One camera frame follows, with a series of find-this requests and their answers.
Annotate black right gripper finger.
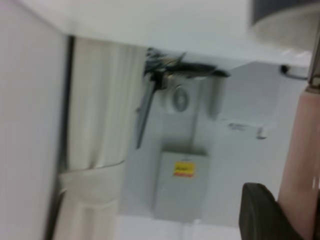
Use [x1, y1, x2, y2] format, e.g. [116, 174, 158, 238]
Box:
[238, 182, 313, 240]

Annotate pink handled metal spoon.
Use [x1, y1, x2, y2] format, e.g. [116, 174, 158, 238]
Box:
[279, 22, 320, 240]

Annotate dark grey ceramic cup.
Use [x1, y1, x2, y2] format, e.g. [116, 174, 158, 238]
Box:
[247, 0, 320, 52]

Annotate grey box with yellow label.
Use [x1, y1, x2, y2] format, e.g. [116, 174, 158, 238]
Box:
[152, 149, 209, 221]

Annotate grey slanted pole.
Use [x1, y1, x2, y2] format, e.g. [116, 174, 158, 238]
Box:
[135, 81, 154, 149]

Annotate white curtain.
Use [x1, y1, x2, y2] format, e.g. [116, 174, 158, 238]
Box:
[53, 37, 147, 240]

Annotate round grey wall fixture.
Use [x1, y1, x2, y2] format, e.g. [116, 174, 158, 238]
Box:
[171, 86, 187, 112]

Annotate black cable bundle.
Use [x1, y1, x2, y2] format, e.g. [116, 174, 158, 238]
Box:
[144, 47, 231, 79]

